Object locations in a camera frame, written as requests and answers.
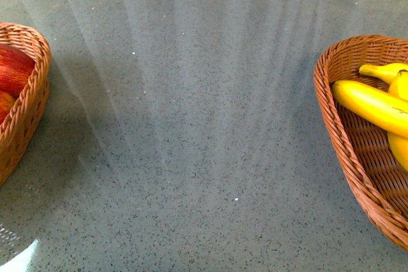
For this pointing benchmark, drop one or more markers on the curved yellow banana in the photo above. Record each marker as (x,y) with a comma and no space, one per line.
(372,104)
(386,73)

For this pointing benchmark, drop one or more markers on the dark red apple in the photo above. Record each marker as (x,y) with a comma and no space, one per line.
(16,68)

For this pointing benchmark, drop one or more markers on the yellow banana straight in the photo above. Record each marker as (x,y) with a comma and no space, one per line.
(398,146)

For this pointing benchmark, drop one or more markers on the red yellow apple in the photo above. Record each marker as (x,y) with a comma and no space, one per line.
(6,103)

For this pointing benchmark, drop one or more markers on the right wicker basket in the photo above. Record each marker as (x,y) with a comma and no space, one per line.
(376,179)

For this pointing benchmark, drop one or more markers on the wicker basket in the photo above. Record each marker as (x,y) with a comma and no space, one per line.
(20,124)
(376,179)

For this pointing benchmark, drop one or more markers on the left wicker basket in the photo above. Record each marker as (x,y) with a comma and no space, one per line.
(20,124)

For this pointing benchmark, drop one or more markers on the curved yellow banana in basket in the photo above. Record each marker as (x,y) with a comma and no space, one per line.
(386,73)

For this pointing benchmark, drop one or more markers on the yellow banana basket right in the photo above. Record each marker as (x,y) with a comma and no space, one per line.
(398,86)

